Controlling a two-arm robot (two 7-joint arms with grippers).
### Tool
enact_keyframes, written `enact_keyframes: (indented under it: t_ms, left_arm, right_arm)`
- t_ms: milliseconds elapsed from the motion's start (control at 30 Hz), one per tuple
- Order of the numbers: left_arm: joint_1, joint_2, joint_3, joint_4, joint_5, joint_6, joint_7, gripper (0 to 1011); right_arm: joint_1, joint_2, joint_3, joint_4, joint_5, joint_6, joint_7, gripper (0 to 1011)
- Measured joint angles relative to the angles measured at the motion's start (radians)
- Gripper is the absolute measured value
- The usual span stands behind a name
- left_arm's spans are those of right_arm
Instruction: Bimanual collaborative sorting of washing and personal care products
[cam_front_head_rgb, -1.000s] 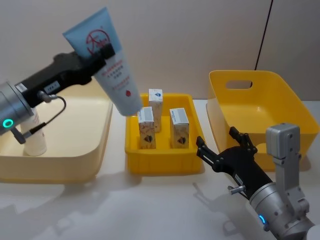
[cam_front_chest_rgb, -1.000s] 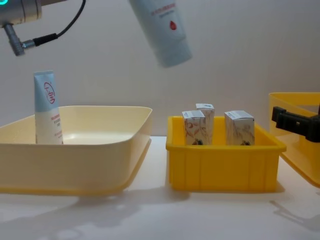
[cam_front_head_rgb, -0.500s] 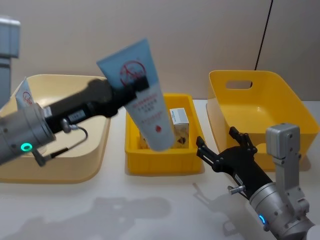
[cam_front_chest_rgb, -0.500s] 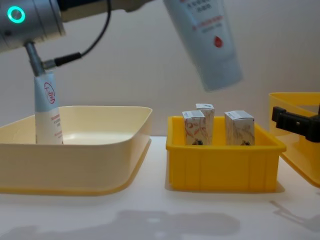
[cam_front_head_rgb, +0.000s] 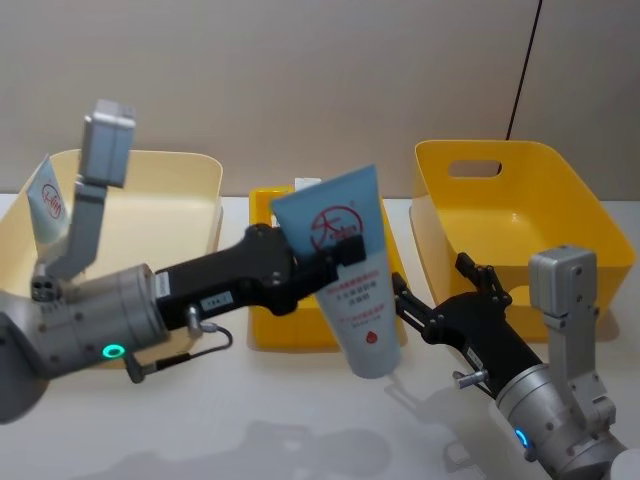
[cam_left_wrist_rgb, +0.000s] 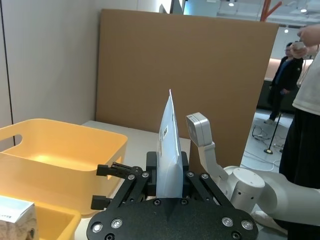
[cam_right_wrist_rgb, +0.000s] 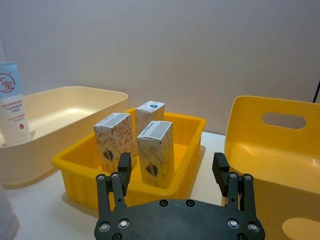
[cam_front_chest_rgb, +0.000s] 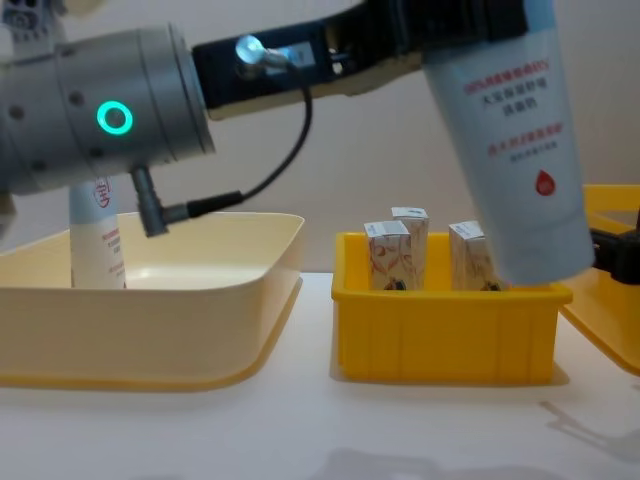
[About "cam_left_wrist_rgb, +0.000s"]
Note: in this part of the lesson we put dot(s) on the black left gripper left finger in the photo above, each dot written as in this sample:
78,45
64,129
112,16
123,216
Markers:
151,172

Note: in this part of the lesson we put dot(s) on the dark low cabinet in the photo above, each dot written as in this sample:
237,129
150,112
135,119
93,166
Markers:
264,96

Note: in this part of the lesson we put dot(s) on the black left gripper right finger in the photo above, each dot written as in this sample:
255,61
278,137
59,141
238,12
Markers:
205,185

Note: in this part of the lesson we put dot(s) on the thin pole with yellow base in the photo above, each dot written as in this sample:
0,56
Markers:
273,135

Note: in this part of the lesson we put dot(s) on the orange coat rack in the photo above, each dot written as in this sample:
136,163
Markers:
268,8

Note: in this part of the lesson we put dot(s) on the small yellow plastic bin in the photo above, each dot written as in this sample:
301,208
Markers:
57,222

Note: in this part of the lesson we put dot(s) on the person's hand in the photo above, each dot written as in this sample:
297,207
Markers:
311,35
298,53

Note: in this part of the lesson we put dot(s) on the large yellow plastic bin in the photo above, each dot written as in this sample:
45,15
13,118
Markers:
62,155

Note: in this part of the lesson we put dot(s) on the large brown cardboard panel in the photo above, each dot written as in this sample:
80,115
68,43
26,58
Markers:
175,62

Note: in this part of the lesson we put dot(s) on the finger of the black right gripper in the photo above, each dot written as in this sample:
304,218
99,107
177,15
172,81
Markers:
110,170
100,203

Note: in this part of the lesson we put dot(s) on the person in dark suit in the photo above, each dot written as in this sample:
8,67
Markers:
283,75

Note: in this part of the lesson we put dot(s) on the white pouch with label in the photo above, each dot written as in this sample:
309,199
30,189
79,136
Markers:
170,150

